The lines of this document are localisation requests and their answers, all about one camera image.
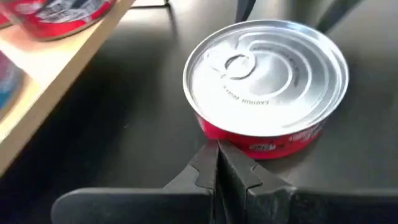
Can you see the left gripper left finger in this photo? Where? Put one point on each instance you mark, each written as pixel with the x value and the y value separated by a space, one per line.
pixel 140 207

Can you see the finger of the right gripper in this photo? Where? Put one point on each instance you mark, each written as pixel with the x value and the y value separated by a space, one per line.
pixel 245 9
pixel 337 14

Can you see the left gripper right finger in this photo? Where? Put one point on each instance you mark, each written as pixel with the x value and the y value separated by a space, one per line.
pixel 280 205

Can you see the red label tuna can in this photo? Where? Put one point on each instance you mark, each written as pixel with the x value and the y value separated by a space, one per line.
pixel 264 87
pixel 62 18

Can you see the wooden shelf black metal legs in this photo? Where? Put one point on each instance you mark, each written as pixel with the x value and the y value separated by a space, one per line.
pixel 53 68

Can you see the blue label tuna can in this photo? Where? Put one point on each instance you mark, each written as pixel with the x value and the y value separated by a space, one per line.
pixel 7 87

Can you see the black table mat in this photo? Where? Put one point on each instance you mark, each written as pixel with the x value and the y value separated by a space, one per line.
pixel 124 140

